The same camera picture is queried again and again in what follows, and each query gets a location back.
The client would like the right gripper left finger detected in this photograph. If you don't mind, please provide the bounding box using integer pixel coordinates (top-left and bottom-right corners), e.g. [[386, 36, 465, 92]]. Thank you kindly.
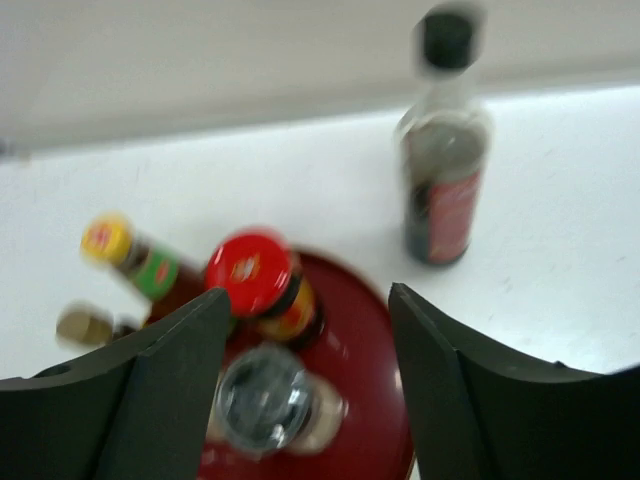
[[1, 289, 231, 479]]

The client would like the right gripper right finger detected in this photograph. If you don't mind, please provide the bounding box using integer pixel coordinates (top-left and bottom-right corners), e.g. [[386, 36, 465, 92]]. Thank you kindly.
[[388, 283, 639, 479]]

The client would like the yellow label oil bottle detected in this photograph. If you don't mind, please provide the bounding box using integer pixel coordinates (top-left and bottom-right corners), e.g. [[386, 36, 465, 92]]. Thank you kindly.
[[55, 302, 140, 349]]

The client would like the clear cap pepper grinder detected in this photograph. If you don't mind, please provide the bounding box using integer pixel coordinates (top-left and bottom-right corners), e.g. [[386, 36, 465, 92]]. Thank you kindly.
[[206, 344, 347, 459]]

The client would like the yellow cap red sauce bottle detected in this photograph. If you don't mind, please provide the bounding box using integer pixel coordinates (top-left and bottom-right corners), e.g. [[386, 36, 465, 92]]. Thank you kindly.
[[81, 213, 206, 325]]

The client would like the red cap sauce jar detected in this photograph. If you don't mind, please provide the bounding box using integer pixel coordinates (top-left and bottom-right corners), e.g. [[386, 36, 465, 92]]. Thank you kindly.
[[204, 227, 325, 350]]

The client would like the red round tray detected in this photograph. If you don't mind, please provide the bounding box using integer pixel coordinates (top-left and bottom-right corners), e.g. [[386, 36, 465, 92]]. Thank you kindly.
[[142, 249, 419, 480]]

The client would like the dark soy sauce bottle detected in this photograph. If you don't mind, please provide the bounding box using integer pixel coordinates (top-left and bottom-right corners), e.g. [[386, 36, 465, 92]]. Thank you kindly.
[[396, 1, 492, 266]]

